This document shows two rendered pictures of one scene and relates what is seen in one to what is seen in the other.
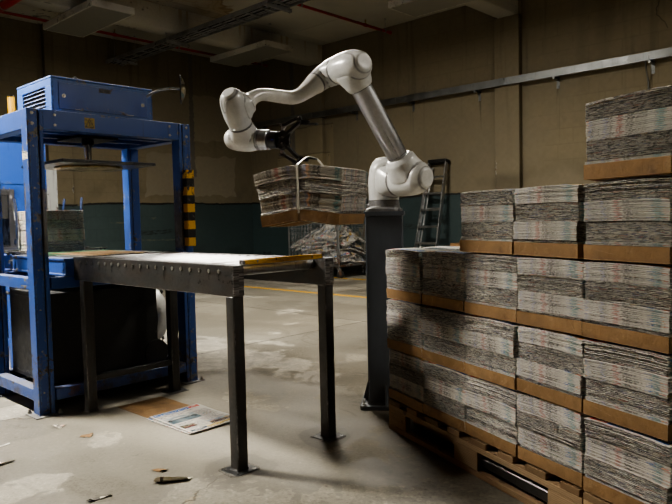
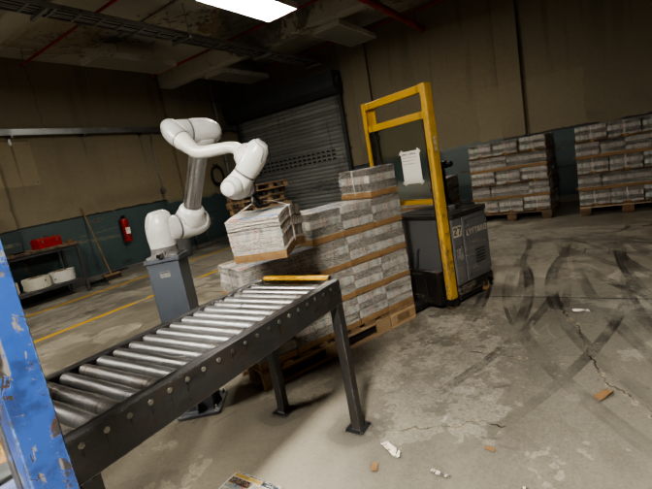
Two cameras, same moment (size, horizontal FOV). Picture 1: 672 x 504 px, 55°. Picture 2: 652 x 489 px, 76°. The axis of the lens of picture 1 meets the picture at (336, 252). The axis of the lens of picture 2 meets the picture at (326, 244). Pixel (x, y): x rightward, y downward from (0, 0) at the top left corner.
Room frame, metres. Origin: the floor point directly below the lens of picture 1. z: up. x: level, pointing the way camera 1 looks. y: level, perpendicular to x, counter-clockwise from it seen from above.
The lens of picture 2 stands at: (2.79, 2.35, 1.32)
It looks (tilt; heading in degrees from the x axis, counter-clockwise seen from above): 10 degrees down; 261
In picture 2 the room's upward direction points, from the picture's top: 10 degrees counter-clockwise
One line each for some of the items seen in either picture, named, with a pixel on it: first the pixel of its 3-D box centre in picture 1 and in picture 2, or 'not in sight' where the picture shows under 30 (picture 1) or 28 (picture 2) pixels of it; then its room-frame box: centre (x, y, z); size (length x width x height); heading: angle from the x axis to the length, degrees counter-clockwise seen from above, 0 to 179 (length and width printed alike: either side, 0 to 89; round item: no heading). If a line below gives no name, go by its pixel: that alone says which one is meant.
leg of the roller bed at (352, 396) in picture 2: (237, 383); (347, 367); (2.49, 0.39, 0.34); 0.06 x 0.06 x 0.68; 47
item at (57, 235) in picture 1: (49, 230); not in sight; (4.21, 1.84, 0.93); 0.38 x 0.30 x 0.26; 47
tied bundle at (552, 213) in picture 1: (588, 220); (342, 217); (2.13, -0.83, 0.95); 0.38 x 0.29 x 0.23; 114
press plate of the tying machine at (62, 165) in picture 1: (88, 166); not in sight; (3.81, 1.43, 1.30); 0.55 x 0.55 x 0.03; 47
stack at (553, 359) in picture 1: (503, 357); (310, 299); (2.51, -0.64, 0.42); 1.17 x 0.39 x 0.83; 25
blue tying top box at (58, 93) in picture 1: (86, 106); not in sight; (3.81, 1.43, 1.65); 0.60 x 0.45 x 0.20; 137
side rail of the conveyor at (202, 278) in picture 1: (145, 273); (243, 350); (2.93, 0.86, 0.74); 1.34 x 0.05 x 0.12; 47
